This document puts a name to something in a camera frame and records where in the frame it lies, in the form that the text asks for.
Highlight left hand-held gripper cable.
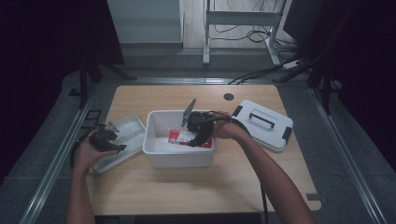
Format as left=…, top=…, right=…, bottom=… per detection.
left=69, top=128, right=104, bottom=171

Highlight black tripod stand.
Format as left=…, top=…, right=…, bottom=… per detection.
left=275, top=46, right=344, bottom=116
left=68, top=57, right=138, bottom=110

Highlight right hand-held gripper cable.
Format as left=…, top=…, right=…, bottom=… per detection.
left=204, top=110, right=270, bottom=224

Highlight white cabinet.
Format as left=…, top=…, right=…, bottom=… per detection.
left=106, top=0, right=185, bottom=45

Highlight person's right hand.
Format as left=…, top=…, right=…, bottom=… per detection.
left=210, top=112, right=252, bottom=144

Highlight white lid with black handle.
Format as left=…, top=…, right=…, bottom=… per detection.
left=227, top=99, right=294, bottom=154

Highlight white metal stand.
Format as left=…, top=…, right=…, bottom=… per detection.
left=202, top=0, right=288, bottom=66

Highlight hand-held gripper cable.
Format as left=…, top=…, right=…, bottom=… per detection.
left=69, top=128, right=104, bottom=171
left=204, top=110, right=270, bottom=224

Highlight person's left hand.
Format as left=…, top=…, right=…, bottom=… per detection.
left=71, top=136, right=120, bottom=175

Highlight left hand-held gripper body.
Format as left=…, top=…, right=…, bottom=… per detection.
left=88, top=122, right=120, bottom=151

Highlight red and white packet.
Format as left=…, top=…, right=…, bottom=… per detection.
left=167, top=129, right=214, bottom=149

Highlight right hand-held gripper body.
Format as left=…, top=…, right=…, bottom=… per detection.
left=181, top=98, right=219, bottom=138

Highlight white plastic storage box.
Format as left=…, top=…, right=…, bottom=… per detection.
left=142, top=108, right=219, bottom=169

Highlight loose black floor cables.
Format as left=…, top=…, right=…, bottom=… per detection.
left=210, top=0, right=301, bottom=60

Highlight clear plastic tray lid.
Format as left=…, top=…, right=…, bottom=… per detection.
left=92, top=114, right=147, bottom=175

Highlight black cable bundle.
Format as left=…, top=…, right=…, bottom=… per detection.
left=228, top=57, right=302, bottom=86

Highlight white power strip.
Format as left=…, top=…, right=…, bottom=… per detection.
left=282, top=60, right=303, bottom=70

